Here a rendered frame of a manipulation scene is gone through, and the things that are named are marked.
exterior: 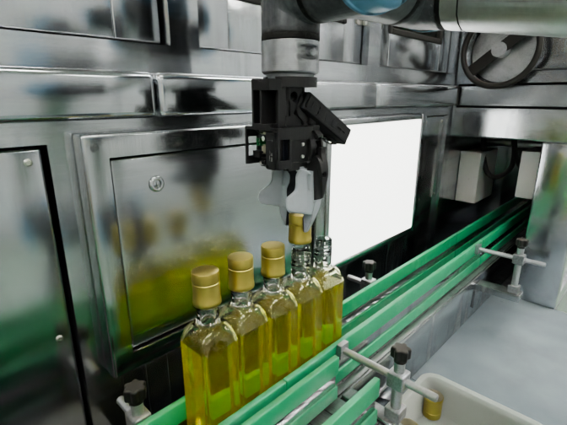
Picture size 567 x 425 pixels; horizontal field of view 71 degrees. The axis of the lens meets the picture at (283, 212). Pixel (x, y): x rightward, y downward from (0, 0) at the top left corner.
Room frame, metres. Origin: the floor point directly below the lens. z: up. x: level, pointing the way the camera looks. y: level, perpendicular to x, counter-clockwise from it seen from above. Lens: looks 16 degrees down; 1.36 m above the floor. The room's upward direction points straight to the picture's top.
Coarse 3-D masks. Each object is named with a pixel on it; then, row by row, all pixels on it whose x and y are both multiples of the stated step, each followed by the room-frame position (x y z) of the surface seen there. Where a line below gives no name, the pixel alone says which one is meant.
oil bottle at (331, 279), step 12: (312, 276) 0.59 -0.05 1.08; (324, 276) 0.58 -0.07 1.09; (336, 276) 0.59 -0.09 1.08; (324, 288) 0.57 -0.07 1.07; (336, 288) 0.59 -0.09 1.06; (324, 300) 0.57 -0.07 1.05; (336, 300) 0.59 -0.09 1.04; (324, 312) 0.57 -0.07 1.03; (336, 312) 0.59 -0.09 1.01; (324, 324) 0.57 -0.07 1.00; (336, 324) 0.59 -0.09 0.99; (324, 336) 0.57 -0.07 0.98; (336, 336) 0.60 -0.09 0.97; (324, 348) 0.57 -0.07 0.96
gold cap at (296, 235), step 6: (294, 216) 0.55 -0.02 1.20; (300, 216) 0.55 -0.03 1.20; (294, 222) 0.55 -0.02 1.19; (300, 222) 0.55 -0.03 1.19; (294, 228) 0.55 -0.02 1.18; (300, 228) 0.55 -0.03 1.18; (294, 234) 0.55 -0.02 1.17; (300, 234) 0.55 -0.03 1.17; (306, 234) 0.55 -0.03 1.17; (294, 240) 0.55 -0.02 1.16; (300, 240) 0.55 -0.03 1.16; (306, 240) 0.55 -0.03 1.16
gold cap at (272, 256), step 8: (264, 248) 0.51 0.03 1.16; (272, 248) 0.51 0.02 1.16; (280, 248) 0.51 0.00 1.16; (264, 256) 0.51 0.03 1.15; (272, 256) 0.51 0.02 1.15; (280, 256) 0.51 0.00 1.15; (264, 264) 0.51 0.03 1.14; (272, 264) 0.51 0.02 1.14; (280, 264) 0.51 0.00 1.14; (264, 272) 0.51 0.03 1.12; (272, 272) 0.51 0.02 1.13; (280, 272) 0.51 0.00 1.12
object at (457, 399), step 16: (432, 384) 0.65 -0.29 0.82; (448, 384) 0.63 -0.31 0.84; (416, 400) 0.62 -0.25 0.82; (448, 400) 0.63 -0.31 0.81; (464, 400) 0.61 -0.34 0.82; (480, 400) 0.59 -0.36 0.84; (416, 416) 0.61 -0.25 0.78; (448, 416) 0.62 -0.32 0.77; (464, 416) 0.60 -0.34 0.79; (480, 416) 0.59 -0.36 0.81; (496, 416) 0.57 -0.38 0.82; (512, 416) 0.56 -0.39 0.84
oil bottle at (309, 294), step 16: (288, 288) 0.55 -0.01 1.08; (304, 288) 0.54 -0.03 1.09; (320, 288) 0.56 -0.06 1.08; (304, 304) 0.53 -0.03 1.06; (320, 304) 0.56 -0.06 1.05; (304, 320) 0.53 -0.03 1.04; (320, 320) 0.56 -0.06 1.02; (304, 336) 0.53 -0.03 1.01; (320, 336) 0.56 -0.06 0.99; (304, 352) 0.53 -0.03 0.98
